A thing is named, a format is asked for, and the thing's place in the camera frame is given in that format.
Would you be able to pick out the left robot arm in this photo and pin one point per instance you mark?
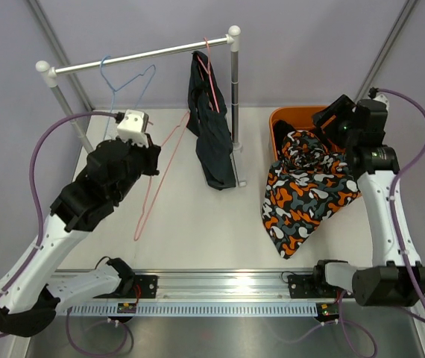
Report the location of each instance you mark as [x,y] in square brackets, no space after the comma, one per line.
[28,302]

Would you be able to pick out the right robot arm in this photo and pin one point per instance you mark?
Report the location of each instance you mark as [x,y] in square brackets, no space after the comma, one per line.
[375,168]

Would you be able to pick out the pink wire hanger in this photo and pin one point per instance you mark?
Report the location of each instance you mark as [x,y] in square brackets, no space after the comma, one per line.
[210,76]
[154,185]

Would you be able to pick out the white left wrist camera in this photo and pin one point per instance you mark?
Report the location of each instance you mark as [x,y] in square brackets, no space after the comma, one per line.
[133,128]

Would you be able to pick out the black shorts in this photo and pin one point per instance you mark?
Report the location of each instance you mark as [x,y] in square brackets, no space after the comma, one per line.
[280,131]

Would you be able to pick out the white slotted cable duct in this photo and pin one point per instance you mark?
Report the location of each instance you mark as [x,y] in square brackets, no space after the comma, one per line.
[194,309]

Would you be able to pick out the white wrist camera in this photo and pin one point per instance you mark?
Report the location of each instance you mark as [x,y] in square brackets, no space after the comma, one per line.
[376,95]
[133,128]

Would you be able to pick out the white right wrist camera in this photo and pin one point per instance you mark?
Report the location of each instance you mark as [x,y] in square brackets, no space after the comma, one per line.
[376,95]

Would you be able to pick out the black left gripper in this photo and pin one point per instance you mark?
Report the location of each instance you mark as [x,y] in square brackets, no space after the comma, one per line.
[151,154]

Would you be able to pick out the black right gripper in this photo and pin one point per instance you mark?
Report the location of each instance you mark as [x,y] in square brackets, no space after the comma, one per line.
[341,108]

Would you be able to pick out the dark green shorts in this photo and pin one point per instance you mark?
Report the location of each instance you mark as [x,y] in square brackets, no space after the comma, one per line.
[213,144]

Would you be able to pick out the orange camouflage shorts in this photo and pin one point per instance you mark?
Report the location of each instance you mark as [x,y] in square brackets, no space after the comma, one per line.
[307,185]

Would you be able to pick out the orange plastic laundry basket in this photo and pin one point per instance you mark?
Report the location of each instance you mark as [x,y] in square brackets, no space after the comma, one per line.
[300,118]

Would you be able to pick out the aluminium mounting rail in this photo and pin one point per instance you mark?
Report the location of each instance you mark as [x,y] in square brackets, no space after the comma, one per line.
[216,285]

